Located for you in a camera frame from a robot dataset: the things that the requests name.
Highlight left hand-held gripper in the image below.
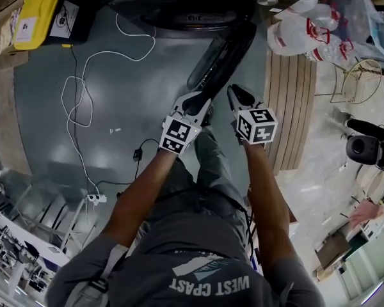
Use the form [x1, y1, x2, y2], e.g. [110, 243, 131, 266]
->
[158, 91, 212, 156]

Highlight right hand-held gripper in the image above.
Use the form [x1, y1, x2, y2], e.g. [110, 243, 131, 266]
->
[227, 84, 279, 146]

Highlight person's left forearm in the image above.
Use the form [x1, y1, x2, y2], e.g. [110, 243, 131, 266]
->
[100, 146, 177, 248]

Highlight person's right forearm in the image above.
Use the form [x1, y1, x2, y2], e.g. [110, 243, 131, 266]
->
[242, 141, 291, 264]

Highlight person's dark shoe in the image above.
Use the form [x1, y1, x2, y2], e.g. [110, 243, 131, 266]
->
[200, 102, 216, 128]

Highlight wooden slat board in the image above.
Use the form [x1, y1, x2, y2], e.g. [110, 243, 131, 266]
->
[263, 49, 318, 176]

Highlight person's gray trousers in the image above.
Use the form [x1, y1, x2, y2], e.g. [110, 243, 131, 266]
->
[145, 127, 249, 236]

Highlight black power adapter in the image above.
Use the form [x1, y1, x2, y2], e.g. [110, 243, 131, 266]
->
[115, 138, 161, 201]

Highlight white power strip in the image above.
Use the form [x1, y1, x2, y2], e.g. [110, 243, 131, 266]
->
[84, 193, 108, 205]

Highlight large clear plastic bag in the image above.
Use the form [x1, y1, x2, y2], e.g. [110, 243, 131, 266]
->
[328, 0, 384, 63]

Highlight black box white label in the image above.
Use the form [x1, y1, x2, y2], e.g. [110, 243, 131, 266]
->
[49, 0, 91, 43]

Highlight person's gray t-shirt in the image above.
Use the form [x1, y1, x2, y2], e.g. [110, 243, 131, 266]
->
[45, 214, 326, 307]

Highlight yellow box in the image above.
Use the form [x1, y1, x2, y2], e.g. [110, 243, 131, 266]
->
[12, 0, 61, 51]

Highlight white desk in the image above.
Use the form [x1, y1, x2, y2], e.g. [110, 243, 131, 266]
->
[0, 164, 72, 302]

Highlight clear bag red handles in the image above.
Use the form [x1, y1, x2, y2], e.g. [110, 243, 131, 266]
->
[266, 17, 333, 57]
[287, 0, 342, 31]

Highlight white cable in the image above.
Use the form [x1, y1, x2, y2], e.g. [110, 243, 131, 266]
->
[61, 12, 157, 201]

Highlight black video camera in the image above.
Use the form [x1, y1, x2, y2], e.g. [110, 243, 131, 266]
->
[344, 118, 384, 173]

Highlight gray shoulder strap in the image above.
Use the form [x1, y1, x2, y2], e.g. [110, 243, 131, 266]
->
[73, 244, 129, 307]

